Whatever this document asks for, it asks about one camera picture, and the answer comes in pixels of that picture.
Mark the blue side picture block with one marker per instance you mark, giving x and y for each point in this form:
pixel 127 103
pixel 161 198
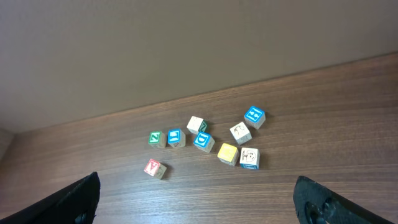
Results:
pixel 241 133

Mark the blue top block left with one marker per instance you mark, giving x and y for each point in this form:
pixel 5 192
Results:
pixel 176 138

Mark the yellow top wooden block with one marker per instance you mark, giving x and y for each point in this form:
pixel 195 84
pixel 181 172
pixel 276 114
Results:
pixel 228 154

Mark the green top wooden block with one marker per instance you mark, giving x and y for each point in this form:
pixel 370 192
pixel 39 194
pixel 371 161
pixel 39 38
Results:
pixel 157 139

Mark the blue top block right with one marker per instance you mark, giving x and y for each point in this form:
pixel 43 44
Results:
pixel 255 117

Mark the red V wooden block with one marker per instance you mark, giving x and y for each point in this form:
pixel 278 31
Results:
pixel 155 169

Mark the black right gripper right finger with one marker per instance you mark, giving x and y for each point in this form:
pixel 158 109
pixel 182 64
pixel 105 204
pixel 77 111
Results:
pixel 316 204

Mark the blue X side block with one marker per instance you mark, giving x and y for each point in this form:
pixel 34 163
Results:
pixel 249 158

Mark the plain top wooden block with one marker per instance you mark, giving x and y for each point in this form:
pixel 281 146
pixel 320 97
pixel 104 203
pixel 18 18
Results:
pixel 196 125

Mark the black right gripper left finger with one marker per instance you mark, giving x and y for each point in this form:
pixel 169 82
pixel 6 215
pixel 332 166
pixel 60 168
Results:
pixel 76 203

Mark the blue D wooden block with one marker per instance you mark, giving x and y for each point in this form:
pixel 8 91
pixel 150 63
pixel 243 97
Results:
pixel 204 141

